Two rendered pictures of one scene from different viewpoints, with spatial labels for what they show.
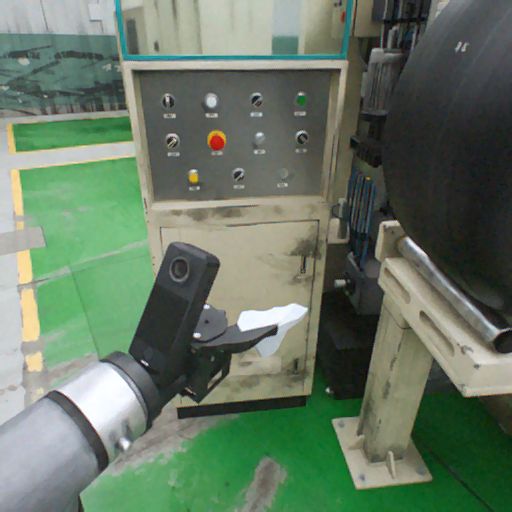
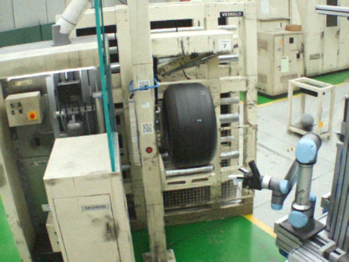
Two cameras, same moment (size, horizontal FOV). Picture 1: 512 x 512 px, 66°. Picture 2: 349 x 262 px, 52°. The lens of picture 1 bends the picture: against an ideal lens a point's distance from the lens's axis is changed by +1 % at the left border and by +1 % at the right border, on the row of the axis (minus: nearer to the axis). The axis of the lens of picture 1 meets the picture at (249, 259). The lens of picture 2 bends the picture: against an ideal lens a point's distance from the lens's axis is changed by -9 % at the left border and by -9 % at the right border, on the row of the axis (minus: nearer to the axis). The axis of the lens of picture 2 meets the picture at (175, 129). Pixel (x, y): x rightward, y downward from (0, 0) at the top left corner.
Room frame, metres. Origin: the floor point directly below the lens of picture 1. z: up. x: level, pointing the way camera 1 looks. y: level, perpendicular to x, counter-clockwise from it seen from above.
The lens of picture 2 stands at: (0.77, 2.03, 2.14)
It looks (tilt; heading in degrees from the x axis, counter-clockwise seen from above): 21 degrees down; 269
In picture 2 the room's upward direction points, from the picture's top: 3 degrees counter-clockwise
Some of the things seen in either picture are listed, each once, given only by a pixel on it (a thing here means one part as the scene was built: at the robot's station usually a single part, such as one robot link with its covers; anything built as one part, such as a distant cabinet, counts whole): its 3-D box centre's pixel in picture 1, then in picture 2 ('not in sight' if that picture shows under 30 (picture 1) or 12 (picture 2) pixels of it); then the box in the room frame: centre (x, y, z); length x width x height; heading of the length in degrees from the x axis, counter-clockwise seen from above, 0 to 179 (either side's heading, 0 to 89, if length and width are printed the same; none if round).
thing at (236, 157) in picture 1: (235, 253); (100, 242); (1.25, 0.05, 0.63); 0.56 x 0.41 x 1.27; 97
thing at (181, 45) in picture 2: not in sight; (189, 42); (0.57, -0.83, 1.71); 0.61 x 0.25 x 0.15; 7
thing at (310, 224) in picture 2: not in sight; (304, 218); (-0.04, 0.14, 0.77); 0.15 x 0.15 x 0.10
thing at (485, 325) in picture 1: (447, 283); (189, 169); (0.64, -0.38, 0.90); 0.35 x 0.05 x 0.05; 7
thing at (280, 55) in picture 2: not in sight; (279, 62); (-1.45, -5.13, 0.62); 0.91 x 0.58 x 1.25; 29
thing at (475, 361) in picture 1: (437, 308); (189, 178); (0.64, -0.38, 0.84); 0.36 x 0.09 x 0.06; 7
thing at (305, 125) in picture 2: not in sight; (310, 110); (-1.25, -2.89, 0.40); 0.60 x 0.35 x 0.80; 119
